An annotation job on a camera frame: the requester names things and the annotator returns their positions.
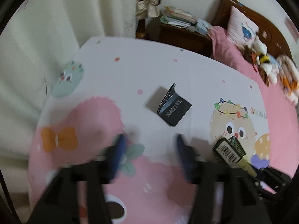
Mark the small blue tissue box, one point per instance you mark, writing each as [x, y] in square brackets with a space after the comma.
[203, 27]

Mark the wooden headboard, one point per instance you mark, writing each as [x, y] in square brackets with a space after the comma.
[268, 32]

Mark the black talon booklet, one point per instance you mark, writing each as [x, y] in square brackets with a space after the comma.
[173, 107]

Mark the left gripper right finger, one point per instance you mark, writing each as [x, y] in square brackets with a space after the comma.
[224, 194]

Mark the stack of books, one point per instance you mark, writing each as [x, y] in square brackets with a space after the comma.
[176, 17]

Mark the brown plush toy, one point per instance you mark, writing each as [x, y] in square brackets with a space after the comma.
[251, 56]

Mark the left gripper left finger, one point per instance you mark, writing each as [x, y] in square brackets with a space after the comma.
[59, 202]

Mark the dark wooden nightstand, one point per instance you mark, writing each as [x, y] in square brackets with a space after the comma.
[179, 37]

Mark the pink bed sheet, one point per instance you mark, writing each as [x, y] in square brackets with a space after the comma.
[281, 115]

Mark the rolled floral quilt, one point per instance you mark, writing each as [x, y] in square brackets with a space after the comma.
[288, 74]

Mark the wooden coat rack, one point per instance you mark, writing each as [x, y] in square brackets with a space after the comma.
[141, 30]

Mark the white cartoon pillow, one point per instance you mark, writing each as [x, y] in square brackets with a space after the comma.
[241, 30]

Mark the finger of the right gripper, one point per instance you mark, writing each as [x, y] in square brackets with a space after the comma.
[272, 177]

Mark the white hanging bag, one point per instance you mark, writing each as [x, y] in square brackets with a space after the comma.
[147, 8]

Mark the cream floral curtain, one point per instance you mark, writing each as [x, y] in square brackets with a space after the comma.
[38, 38]

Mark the green black small box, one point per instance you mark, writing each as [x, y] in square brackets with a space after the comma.
[233, 154]

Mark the cartoon printed tablecloth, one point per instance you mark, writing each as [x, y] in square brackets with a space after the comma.
[115, 85]

